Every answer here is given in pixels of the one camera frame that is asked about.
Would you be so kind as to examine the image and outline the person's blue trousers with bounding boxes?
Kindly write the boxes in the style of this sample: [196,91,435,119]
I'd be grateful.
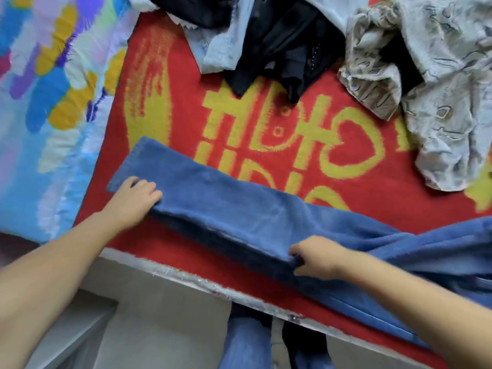
[217,303,336,369]

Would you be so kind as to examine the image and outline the blue jeans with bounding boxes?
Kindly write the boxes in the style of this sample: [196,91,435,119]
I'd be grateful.
[107,136,492,349]

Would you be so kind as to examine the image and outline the person's right hand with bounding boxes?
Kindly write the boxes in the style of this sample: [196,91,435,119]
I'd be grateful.
[288,235,356,280]

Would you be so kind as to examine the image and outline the blue patterned pillow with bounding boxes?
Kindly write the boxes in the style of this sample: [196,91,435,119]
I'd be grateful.
[0,0,141,244]

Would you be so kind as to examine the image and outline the pile of mixed clothes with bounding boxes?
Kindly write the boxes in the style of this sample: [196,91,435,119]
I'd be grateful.
[127,0,492,193]

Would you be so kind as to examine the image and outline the person's left forearm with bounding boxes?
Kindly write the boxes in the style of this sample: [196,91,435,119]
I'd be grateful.
[0,213,124,369]

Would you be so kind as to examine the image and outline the grey wardrobe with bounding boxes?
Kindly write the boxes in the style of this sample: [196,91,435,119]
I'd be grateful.
[23,288,118,369]

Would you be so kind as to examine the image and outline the red and yellow blanket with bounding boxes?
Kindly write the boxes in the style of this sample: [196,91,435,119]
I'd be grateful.
[73,0,492,369]

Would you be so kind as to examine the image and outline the person's left hand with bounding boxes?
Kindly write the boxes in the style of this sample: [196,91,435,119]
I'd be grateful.
[100,176,164,232]

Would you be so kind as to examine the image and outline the person's right forearm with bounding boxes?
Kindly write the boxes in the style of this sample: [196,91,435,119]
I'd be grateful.
[342,253,492,369]

